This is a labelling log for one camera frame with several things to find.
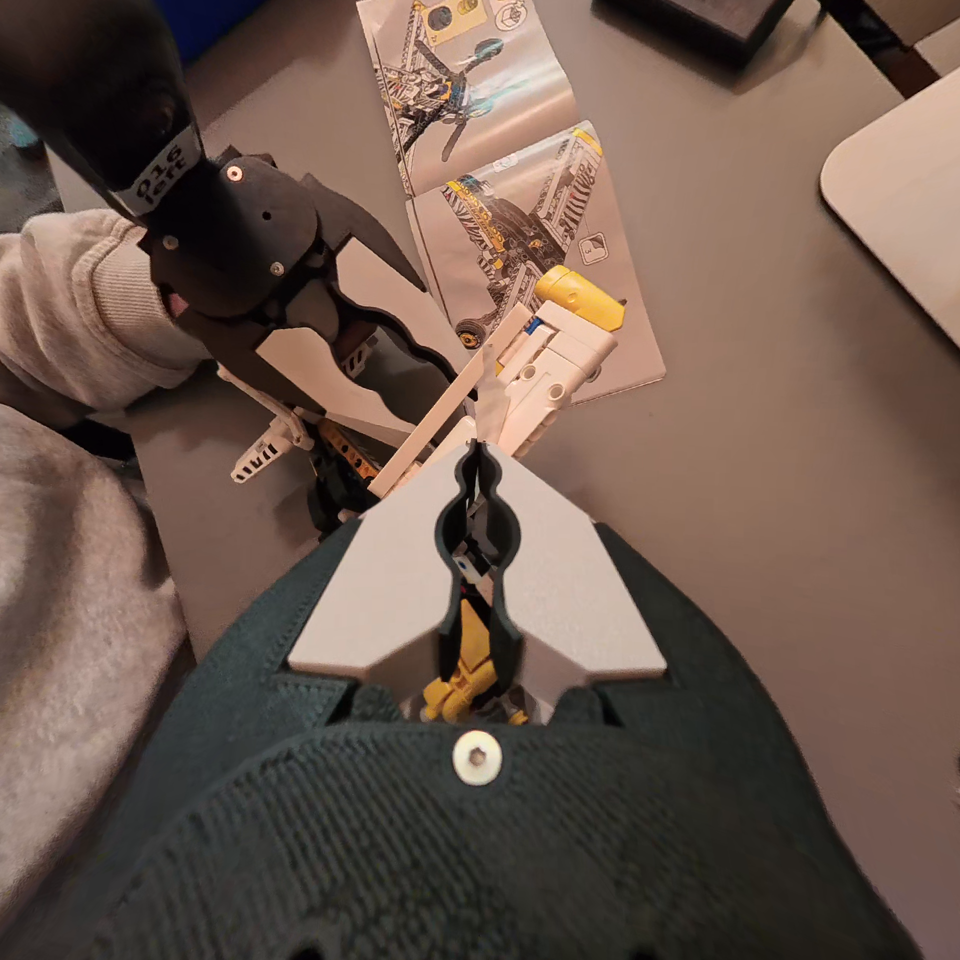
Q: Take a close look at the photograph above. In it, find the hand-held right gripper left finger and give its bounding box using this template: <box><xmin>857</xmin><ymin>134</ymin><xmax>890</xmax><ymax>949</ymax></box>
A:
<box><xmin>287</xmin><ymin>441</ymin><xmax>480</xmax><ymax>720</ymax></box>

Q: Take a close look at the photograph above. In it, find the person's left forearm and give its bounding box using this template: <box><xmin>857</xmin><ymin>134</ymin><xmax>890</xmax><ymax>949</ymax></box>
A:
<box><xmin>0</xmin><ymin>208</ymin><xmax>222</xmax><ymax>421</ymax></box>

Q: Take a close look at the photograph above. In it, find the lego airplane model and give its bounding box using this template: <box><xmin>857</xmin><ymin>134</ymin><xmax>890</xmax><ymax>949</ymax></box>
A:
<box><xmin>228</xmin><ymin>262</ymin><xmax>630</xmax><ymax>727</ymax></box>

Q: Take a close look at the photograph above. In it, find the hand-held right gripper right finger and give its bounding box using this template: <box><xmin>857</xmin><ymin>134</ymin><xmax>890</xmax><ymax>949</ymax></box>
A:
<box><xmin>480</xmin><ymin>441</ymin><xmax>670</xmax><ymax>723</ymax></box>

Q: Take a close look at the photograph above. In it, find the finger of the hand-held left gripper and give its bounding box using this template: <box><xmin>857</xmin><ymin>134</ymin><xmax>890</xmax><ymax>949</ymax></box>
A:
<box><xmin>253</xmin><ymin>328</ymin><xmax>421</xmax><ymax>436</ymax></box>
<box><xmin>333</xmin><ymin>234</ymin><xmax>481</xmax><ymax>385</ymax></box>

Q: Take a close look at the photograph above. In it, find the blue plastic bin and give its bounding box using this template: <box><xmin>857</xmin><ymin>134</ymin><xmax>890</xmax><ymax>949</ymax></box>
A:
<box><xmin>174</xmin><ymin>0</ymin><xmax>252</xmax><ymax>67</ymax></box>

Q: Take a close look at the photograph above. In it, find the dark flat box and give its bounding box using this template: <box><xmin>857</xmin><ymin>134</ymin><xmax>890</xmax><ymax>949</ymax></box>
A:
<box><xmin>591</xmin><ymin>0</ymin><xmax>798</xmax><ymax>70</ymax></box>

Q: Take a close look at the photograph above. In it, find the instruction booklet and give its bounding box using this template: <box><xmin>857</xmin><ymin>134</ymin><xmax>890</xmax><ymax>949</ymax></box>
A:
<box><xmin>354</xmin><ymin>0</ymin><xmax>669</xmax><ymax>410</ymax></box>

